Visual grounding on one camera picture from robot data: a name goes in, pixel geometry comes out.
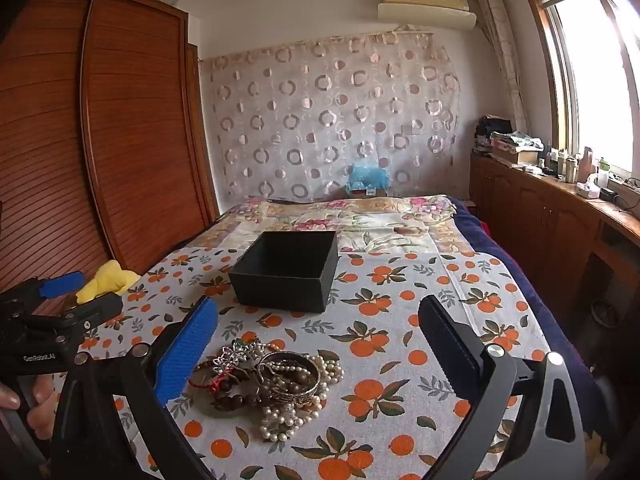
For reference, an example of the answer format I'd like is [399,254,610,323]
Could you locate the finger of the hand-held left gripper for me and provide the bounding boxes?
[60,292,124,334]
[10,271,86,307]

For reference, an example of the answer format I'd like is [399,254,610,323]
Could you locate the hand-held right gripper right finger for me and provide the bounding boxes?
[417,294,586,480]

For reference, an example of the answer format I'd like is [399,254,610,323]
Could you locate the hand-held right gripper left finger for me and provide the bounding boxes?
[47,295,221,480]

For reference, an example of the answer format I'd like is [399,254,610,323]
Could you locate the red string bracelet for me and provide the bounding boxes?
[189,367,236,394]

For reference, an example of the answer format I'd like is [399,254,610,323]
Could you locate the dark wooden bead bracelet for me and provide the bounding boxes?
[192,360,281,411]

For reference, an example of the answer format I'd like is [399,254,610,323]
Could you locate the small brown bead string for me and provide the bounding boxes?
[260,360,318,391]

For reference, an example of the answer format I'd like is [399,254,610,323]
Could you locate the white pearl necklace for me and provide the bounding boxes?
[257,340,346,443]

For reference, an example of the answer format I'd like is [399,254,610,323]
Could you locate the carved metal bangle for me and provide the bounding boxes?
[256,351,321,406]

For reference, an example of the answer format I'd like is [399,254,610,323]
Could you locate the black square box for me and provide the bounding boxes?
[229,230,340,313]

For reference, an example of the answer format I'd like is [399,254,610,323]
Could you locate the person's left hand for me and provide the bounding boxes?
[0,374,57,443]

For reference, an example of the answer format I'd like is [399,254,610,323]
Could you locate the yellow plush toy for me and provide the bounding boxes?
[76,261,141,305]

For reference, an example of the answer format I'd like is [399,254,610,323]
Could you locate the orange fruit print cloth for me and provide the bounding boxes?
[30,247,608,480]

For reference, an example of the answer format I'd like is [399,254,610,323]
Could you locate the navy blue blanket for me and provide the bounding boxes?
[447,195,606,406]

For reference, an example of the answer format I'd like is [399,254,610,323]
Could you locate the floral quilt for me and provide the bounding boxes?
[177,195,458,256]

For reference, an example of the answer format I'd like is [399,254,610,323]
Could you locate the wooden cabinet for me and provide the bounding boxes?
[470,152,640,361]

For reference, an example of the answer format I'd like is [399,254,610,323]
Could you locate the brown wooden wardrobe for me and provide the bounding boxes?
[0,0,221,301]

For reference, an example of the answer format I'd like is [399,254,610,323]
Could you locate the blue plastic bag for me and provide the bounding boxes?
[347,164,391,192]

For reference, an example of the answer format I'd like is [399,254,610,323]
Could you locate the cardboard box with cloths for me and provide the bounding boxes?
[490,131,546,167]

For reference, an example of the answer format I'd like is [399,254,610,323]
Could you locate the row of bottles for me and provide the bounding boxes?
[544,140,612,186]

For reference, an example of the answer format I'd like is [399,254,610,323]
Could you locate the pile of dark clothes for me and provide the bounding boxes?
[472,116,516,156]

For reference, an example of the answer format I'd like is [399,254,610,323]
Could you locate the circle pattern sheer curtain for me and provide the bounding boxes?
[200,30,461,203]

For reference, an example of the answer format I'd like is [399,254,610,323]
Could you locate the patterned window curtain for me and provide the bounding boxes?
[475,0,531,136]

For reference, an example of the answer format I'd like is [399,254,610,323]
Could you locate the wooden framed window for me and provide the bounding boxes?
[520,0,640,176]

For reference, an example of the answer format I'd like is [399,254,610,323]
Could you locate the black cables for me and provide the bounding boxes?
[612,176,640,211]

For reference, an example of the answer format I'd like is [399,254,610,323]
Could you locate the wall air conditioner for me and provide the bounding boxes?
[377,0,478,28]

